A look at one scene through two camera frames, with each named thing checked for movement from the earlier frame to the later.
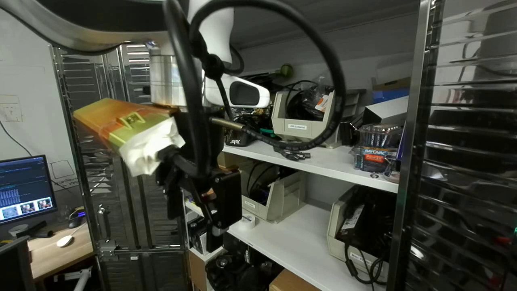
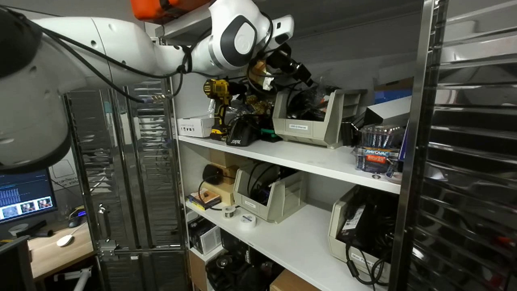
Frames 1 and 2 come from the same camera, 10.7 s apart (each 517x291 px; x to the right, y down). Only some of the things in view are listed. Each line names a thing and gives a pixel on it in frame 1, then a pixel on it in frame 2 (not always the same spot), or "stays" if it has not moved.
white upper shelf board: x=331 y=161 stays
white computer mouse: x=65 y=240 stays
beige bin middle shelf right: x=360 y=225 stays
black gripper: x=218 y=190 → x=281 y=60
